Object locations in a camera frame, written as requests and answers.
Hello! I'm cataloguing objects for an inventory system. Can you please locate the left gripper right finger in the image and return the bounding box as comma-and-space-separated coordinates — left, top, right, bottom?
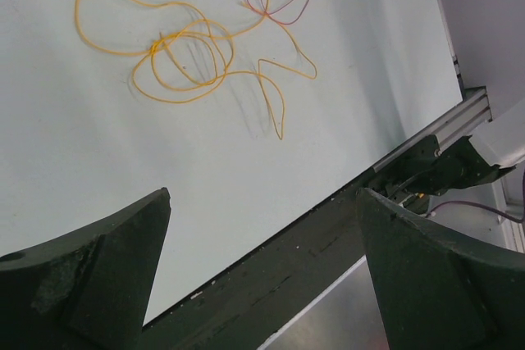
357, 189, 524, 349

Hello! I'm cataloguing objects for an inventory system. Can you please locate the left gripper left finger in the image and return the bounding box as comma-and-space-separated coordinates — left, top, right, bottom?
1, 188, 171, 349

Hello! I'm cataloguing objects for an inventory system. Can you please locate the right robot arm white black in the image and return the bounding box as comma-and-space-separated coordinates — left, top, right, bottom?
365, 101, 524, 199

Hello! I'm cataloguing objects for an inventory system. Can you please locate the aluminium frame rail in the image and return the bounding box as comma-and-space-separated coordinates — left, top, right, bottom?
372, 86, 492, 173

